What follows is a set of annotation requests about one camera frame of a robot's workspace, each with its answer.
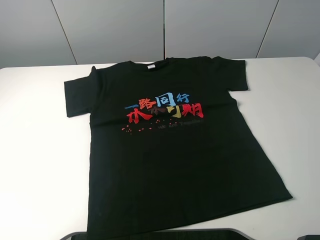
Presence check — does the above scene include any dark object bottom right corner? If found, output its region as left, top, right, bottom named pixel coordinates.
left=297, top=234, right=320, bottom=240

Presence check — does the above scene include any black printed t-shirt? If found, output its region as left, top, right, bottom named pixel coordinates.
left=64, top=56, right=292, bottom=239

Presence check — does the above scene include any black robot base front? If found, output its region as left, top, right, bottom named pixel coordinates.
left=59, top=227, right=251, bottom=240

